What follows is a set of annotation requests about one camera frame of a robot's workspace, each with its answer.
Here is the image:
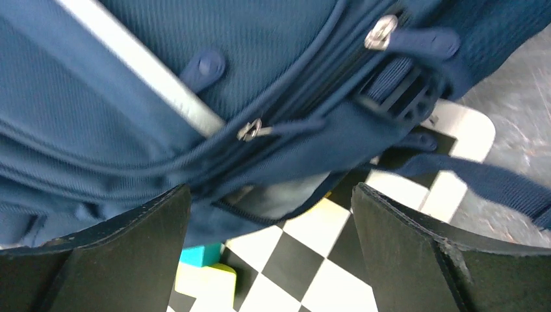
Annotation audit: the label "black and white chessboard mat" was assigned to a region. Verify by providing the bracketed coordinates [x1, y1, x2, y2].
[166, 97, 496, 312]

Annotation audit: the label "teal toy block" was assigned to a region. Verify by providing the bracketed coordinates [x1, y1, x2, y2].
[179, 243, 222, 267]

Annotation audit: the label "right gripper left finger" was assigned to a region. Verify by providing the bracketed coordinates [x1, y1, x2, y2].
[1, 185, 190, 312]

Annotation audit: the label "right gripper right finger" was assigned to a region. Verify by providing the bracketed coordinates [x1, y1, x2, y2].
[351, 183, 550, 312]

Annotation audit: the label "navy blue backpack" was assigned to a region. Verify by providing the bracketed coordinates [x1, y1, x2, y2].
[1, 1, 550, 247]

